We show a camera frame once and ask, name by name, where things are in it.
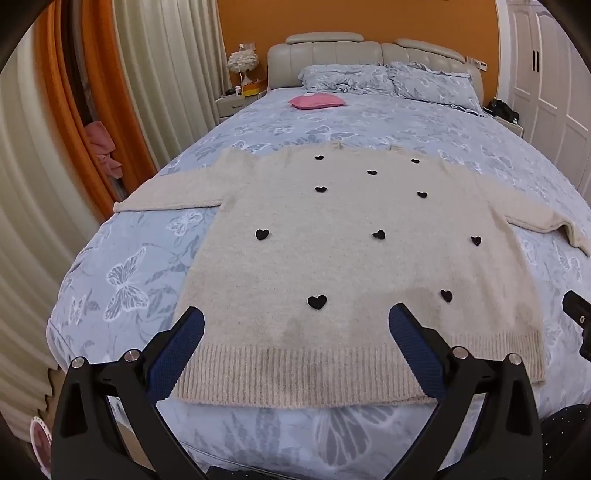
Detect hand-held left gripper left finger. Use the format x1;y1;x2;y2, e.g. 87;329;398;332
50;307;208;480

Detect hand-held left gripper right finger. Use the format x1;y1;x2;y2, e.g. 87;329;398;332
388;302;543;480

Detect bed with butterfly blue duvet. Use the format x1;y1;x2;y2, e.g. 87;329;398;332
46;88;591;480

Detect pink cushion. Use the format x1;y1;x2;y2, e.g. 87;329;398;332
288;93;346;110

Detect pink hanging cloth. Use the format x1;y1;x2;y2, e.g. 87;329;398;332
84;121;123;181

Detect pink round object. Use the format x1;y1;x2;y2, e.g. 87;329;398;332
30;415;52;478

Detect dark bag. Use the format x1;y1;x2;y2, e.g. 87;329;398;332
485;98;522;124

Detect blue ruffled pillow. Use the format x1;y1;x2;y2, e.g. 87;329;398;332
388;61;483;115
299;64;398;95

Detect orange curtain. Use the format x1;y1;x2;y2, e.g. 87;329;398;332
34;0;158;204

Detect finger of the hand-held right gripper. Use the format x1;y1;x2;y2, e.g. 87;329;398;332
562;291;591;361

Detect dark dotted trousers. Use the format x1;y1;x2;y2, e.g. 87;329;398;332
538;404;591;480

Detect beige sweater with black hearts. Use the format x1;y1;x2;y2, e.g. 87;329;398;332
113;143;591;409

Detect beige padded headboard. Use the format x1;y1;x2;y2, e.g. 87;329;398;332
267;32;485;109

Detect beige nightstand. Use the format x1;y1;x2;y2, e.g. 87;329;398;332
215;90;269;123

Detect white pleated curtain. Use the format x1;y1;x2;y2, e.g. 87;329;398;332
0;41;116;444
113;0;227;171

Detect white wardrobe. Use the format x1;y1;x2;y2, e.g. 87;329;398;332
505;0;591;190

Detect white feather lamp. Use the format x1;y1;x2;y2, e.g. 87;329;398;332
227;50;259;95

